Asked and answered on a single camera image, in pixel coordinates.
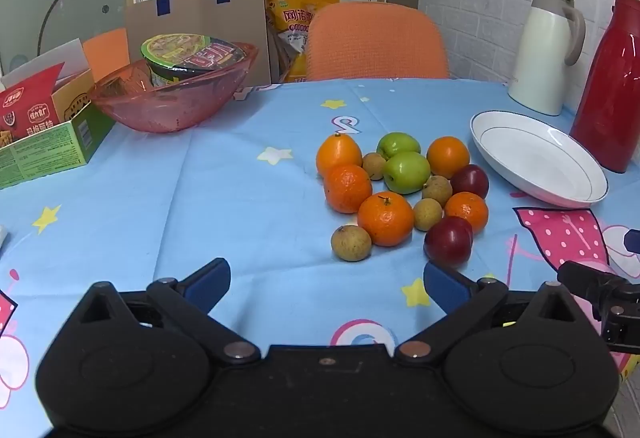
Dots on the pink plastic bowl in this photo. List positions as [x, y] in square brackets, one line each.
[165, 105]

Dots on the red snack carton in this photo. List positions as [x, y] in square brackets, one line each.
[27, 105]

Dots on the red thermos jug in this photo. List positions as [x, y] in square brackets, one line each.
[612, 92]

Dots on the instant noodle cup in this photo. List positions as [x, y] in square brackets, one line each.
[185, 50]

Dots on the brown cardboard box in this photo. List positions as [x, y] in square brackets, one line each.
[200, 20]

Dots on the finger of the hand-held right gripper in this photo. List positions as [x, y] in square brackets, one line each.
[600, 285]
[632, 240]

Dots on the yellow plastic bag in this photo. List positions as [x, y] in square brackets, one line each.
[292, 17]

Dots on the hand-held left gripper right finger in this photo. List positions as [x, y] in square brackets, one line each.
[442, 283]

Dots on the brown longan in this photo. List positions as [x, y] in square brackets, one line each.
[351, 243]
[427, 214]
[436, 190]
[373, 165]

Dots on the green cardboard box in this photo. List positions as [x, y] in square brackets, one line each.
[55, 150]

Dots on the blue printed tablecloth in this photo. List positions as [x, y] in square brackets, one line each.
[200, 218]

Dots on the green jujube fruit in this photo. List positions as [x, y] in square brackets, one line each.
[397, 143]
[407, 172]

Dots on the white thermos jug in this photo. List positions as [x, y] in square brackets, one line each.
[542, 52]

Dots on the dark red plum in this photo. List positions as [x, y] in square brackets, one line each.
[471, 182]
[448, 242]

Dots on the white plate with dark rim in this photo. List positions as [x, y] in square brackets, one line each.
[535, 157]

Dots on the smooth orange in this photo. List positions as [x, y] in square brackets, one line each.
[338, 153]
[448, 156]

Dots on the bumpy mandarin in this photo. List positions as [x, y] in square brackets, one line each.
[467, 213]
[385, 220]
[347, 189]

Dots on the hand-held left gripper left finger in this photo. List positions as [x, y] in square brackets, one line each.
[210, 283]

